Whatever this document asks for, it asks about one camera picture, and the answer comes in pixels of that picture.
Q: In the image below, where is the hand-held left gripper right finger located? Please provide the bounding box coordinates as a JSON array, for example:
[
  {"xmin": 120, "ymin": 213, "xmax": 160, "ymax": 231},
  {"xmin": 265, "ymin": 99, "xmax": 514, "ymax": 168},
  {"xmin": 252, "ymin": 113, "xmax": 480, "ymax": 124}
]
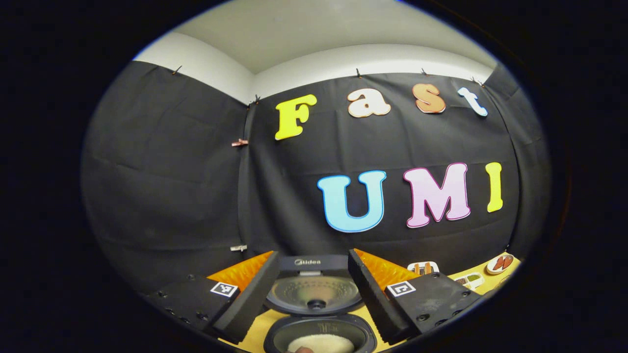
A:
[{"xmin": 347, "ymin": 248, "xmax": 484, "ymax": 345}]

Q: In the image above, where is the white rice pile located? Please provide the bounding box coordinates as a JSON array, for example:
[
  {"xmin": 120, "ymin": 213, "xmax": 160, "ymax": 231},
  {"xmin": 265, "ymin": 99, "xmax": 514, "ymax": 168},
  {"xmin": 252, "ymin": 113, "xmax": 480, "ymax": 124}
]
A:
[{"xmin": 287, "ymin": 334, "xmax": 355, "ymax": 353}]

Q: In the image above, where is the white divided dish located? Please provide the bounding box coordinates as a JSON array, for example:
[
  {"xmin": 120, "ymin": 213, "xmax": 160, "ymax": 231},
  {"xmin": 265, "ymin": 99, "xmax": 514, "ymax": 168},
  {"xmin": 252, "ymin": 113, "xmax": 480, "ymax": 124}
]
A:
[{"xmin": 454, "ymin": 273, "xmax": 485, "ymax": 290}]

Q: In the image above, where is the round white plate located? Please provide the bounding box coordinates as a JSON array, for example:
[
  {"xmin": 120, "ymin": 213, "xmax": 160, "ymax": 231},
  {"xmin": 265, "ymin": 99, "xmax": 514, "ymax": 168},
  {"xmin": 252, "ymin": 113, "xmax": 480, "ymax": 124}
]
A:
[{"xmin": 486, "ymin": 253, "xmax": 514, "ymax": 275}]

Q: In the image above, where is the dark rice cooker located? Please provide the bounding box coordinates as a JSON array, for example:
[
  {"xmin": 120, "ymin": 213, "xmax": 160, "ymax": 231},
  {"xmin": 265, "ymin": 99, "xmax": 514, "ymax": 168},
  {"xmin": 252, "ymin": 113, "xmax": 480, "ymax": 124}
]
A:
[{"xmin": 263, "ymin": 254, "xmax": 377, "ymax": 353}]

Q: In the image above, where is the white toaster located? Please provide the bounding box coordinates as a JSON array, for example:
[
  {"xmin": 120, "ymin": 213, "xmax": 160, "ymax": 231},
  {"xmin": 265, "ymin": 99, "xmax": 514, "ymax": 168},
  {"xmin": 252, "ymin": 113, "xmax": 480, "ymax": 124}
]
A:
[{"xmin": 407, "ymin": 261, "xmax": 440, "ymax": 275}]

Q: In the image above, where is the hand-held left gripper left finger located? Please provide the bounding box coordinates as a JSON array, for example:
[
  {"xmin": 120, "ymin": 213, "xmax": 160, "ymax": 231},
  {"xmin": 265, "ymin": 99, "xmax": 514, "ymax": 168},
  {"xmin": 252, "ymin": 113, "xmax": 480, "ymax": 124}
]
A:
[{"xmin": 145, "ymin": 251, "xmax": 280, "ymax": 345}]

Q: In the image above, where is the black backdrop cloth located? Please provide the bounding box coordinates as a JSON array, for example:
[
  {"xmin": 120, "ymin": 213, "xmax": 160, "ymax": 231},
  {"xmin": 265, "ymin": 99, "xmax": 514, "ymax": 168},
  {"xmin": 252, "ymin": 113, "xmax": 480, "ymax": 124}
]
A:
[{"xmin": 81, "ymin": 61, "xmax": 550, "ymax": 295}]

